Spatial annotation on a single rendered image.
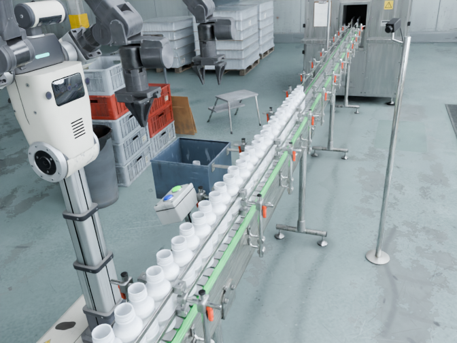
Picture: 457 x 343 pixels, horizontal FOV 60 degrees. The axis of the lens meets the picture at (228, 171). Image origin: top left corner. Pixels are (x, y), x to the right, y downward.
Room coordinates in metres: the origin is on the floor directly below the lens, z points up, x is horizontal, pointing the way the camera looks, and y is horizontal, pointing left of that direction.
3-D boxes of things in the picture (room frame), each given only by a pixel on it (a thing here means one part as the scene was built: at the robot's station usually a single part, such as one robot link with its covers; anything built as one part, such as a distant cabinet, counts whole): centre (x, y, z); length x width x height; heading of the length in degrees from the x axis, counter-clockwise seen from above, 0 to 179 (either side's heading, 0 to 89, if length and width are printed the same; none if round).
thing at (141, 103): (1.00, 0.23, 1.44); 0.07 x 0.07 x 0.09; 68
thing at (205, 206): (0.97, 0.07, 1.08); 0.06 x 0.06 x 0.17
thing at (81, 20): (10.91, 3.57, 0.55); 0.40 x 0.40 x 1.10; 68
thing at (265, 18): (9.92, -0.67, 0.59); 1.25 x 1.03 x 1.17; 159
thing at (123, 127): (3.67, 1.07, 0.55); 0.61 x 0.41 x 0.22; 165
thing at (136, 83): (1.00, 0.22, 1.51); 0.10 x 0.07 x 0.07; 68
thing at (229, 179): (1.13, 0.00, 1.08); 0.06 x 0.06 x 0.17
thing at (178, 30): (9.03, 1.09, 0.50); 1.23 x 1.05 x 1.00; 156
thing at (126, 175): (3.67, 1.07, 0.11); 0.61 x 0.41 x 0.22; 164
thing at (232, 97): (4.94, -0.11, 0.21); 0.61 x 0.47 x 0.41; 31
